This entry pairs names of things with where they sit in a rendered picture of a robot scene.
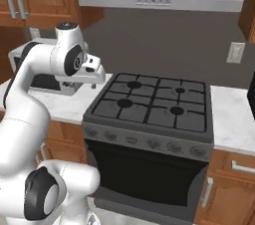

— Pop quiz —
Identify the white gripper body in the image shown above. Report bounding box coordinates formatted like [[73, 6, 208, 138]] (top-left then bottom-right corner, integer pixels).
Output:
[[55, 63, 107, 87]]

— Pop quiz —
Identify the silver toaster oven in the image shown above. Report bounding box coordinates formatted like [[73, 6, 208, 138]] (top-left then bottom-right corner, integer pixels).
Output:
[[7, 37, 85, 97]]

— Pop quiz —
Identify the black oven door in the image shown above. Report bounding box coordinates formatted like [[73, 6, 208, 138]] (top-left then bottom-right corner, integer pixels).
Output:
[[84, 138, 209, 224]]

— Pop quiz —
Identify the grey stove knob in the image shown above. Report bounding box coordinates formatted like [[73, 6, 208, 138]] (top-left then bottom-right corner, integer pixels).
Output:
[[146, 138, 161, 150], [85, 127, 98, 138], [189, 145, 207, 158], [167, 141, 182, 153], [104, 129, 118, 141]]

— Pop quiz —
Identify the grey stove with black grates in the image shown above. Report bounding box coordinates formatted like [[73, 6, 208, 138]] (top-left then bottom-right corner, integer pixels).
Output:
[[82, 72, 214, 225]]

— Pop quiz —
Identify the wooden base cupboard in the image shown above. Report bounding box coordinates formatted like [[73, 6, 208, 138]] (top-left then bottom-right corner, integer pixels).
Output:
[[39, 119, 89, 165]]

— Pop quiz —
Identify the wooden drawer front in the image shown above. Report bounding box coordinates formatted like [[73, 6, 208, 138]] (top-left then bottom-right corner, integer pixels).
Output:
[[208, 149, 255, 183]]

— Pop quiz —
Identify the black appliance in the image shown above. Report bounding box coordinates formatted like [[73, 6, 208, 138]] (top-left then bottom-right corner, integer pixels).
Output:
[[246, 71, 255, 112]]

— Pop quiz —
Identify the wooden base cupboard door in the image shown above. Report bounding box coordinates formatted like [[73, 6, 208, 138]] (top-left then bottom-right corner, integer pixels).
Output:
[[193, 173, 255, 225]]

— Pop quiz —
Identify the white wall socket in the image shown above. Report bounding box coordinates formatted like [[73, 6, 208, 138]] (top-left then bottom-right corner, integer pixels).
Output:
[[225, 41, 246, 65], [28, 27, 42, 40]]

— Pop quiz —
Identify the silver base cupboard handle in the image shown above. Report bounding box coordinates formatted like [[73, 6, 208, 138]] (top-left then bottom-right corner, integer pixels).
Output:
[[35, 141, 47, 164], [200, 176, 214, 209]]

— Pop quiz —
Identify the silver drawer handle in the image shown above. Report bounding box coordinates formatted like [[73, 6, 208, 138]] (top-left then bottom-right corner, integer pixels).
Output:
[[230, 160, 255, 174]]

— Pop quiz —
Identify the wooden wall cupboard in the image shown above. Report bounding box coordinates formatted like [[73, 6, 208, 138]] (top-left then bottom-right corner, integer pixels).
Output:
[[237, 0, 255, 44]]

